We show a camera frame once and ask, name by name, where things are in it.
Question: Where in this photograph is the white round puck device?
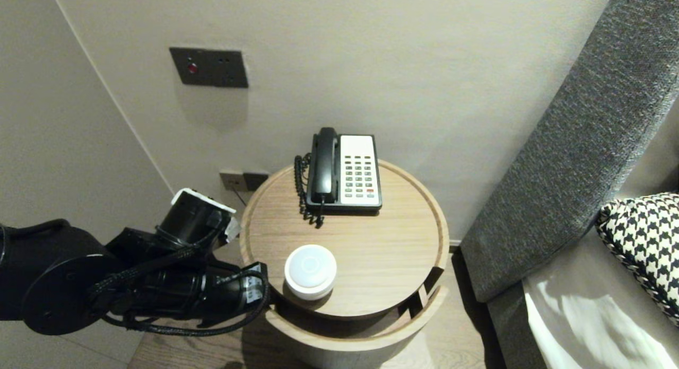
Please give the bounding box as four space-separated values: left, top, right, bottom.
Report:
284 244 338 301

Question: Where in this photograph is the round wooden nightstand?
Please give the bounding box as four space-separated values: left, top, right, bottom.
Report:
264 266 449 369

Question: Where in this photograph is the black telephone handset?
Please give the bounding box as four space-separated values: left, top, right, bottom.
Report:
310 127 340 204

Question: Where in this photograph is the black and white telephone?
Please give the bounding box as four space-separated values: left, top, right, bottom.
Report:
306 134 383 217

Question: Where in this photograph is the round wooden side table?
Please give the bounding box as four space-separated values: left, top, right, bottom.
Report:
240 158 450 323

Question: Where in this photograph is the grey fabric headboard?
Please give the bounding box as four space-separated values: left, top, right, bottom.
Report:
459 0 679 304

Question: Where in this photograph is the white bed sheet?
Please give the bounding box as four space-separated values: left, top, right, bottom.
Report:
523 226 679 369

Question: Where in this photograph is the black white houndstooth pillow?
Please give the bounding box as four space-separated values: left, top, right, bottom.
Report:
594 192 679 327

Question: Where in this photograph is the beige wall outlet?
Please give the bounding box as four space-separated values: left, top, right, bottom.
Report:
220 170 248 192

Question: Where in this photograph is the dark wall outlet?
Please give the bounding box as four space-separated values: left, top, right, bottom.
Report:
243 171 269 192

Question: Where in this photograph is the black coiled phone cord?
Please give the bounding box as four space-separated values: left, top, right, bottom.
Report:
294 153 325 229

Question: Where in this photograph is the dark wall switch panel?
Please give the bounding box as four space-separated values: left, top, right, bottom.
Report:
169 47 249 89

